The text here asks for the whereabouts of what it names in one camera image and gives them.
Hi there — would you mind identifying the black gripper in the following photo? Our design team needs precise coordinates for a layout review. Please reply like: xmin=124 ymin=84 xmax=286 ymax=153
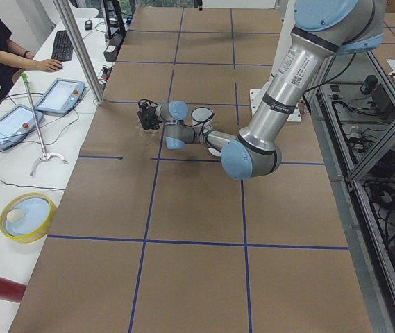
xmin=137 ymin=109 xmax=160 ymax=130

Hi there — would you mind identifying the clear glass funnel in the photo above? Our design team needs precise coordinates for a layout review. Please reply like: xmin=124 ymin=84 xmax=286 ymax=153
xmin=135 ymin=119 xmax=162 ymax=137

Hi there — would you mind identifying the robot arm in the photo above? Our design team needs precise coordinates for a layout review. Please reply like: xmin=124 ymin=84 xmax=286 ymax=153
xmin=137 ymin=0 xmax=386 ymax=180

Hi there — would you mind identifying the operator hand on mouse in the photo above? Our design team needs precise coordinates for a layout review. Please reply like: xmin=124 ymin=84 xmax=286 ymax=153
xmin=34 ymin=59 xmax=62 ymax=72

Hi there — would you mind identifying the white enamel mug blue rim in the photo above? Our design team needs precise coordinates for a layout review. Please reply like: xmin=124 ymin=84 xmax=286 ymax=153
xmin=191 ymin=107 xmax=215 ymax=130

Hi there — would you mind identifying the white ceramic lid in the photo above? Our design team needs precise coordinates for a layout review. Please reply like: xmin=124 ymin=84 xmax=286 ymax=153
xmin=208 ymin=148 xmax=221 ymax=157

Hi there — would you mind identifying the black box with label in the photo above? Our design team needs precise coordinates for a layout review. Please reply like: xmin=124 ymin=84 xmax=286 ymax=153
xmin=103 ymin=33 xmax=125 ymax=62

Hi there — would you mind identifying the far teach pendant tablet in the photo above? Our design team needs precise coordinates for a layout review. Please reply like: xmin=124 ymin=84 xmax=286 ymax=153
xmin=35 ymin=78 xmax=86 ymax=115

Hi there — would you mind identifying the teach pendant tablet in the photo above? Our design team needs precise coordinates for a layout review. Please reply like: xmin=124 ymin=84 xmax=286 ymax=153
xmin=35 ymin=78 xmax=86 ymax=115
xmin=0 ymin=104 xmax=35 ymax=150

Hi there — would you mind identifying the metal reacher grabber stick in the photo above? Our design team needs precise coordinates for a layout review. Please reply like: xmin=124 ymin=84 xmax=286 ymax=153
xmin=21 ymin=73 xmax=69 ymax=177

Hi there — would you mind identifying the black keyboard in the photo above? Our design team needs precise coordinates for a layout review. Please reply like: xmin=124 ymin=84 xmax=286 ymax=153
xmin=51 ymin=30 xmax=74 ymax=62

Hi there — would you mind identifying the near teach pendant tablet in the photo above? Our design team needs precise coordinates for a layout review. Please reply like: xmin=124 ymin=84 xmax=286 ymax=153
xmin=0 ymin=104 xmax=35 ymax=150

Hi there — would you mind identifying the yellow tape roll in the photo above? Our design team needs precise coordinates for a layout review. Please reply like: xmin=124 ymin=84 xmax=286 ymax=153
xmin=0 ymin=192 xmax=58 ymax=244

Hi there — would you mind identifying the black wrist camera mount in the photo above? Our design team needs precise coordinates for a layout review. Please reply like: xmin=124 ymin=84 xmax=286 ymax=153
xmin=138 ymin=99 xmax=158 ymax=112

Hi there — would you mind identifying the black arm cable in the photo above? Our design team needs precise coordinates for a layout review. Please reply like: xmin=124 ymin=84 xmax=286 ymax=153
xmin=137 ymin=99 xmax=217 ymax=146

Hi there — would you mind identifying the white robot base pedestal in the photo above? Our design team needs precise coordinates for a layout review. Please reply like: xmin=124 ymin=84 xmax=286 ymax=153
xmin=249 ymin=0 xmax=304 ymax=123

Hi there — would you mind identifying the aluminium frame post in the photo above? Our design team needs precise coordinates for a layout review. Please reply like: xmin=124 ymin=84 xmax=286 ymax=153
xmin=53 ymin=0 xmax=105 ymax=105

